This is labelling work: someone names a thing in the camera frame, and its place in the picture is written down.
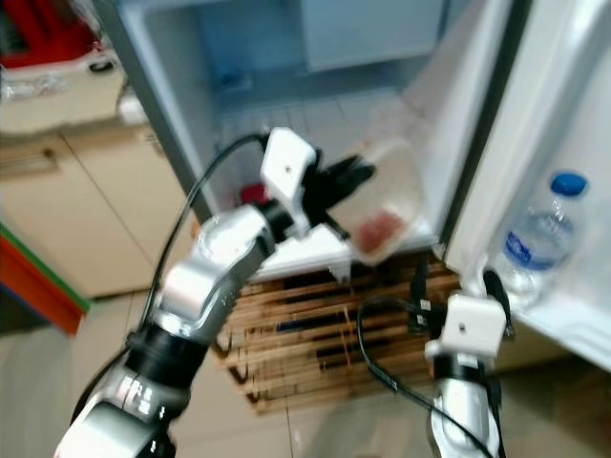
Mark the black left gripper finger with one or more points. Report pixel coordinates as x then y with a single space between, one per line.
348 172
339 198

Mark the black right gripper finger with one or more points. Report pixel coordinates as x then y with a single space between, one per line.
419 291
495 282

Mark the clear container with meat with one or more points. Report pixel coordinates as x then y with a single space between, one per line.
387 234

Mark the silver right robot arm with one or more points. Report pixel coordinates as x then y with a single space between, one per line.
463 410

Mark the grey mini fridge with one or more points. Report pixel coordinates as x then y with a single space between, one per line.
248 67

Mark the clear water bottle blue cap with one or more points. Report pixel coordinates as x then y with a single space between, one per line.
539 243

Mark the red food pack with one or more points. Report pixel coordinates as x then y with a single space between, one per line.
253 194

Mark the orange board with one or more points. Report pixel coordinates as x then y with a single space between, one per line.
38 281

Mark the wooden slatted rack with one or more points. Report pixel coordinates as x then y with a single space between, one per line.
325 353

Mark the green board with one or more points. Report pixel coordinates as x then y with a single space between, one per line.
57 272

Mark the beige kitchen cabinet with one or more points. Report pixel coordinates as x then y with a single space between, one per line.
86 210

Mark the red kitchen appliance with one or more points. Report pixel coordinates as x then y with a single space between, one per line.
48 29

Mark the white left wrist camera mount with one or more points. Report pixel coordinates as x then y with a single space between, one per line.
286 176

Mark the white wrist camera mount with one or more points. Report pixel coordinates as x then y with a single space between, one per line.
286 176
473 326

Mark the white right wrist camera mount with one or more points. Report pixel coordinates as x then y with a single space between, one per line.
473 326

